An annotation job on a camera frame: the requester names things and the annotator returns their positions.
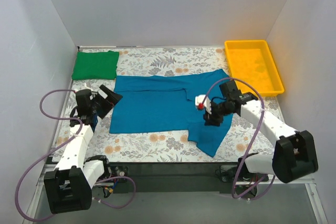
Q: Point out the yellow plastic tray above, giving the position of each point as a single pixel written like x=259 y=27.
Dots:
x=252 y=62

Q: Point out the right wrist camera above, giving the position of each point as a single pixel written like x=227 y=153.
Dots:
x=202 y=102

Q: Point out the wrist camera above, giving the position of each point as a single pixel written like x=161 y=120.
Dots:
x=202 y=102
x=92 y=91

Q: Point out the blue t shirt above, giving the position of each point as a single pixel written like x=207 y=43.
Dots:
x=157 y=104

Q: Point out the folded green t shirt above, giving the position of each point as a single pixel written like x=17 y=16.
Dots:
x=95 y=65

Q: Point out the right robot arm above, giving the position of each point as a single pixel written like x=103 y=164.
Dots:
x=294 y=154

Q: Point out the floral table cloth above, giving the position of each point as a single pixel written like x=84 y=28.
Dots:
x=172 y=146

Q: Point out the aluminium frame rail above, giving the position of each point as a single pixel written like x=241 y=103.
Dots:
x=315 y=202

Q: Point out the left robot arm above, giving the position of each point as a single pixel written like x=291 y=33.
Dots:
x=69 y=185

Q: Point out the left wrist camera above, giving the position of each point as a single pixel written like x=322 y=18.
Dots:
x=92 y=91

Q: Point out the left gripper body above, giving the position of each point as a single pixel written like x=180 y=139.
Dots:
x=100 y=104

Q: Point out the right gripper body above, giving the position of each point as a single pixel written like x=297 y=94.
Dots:
x=213 y=116

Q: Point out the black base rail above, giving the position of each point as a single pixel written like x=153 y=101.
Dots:
x=167 y=177

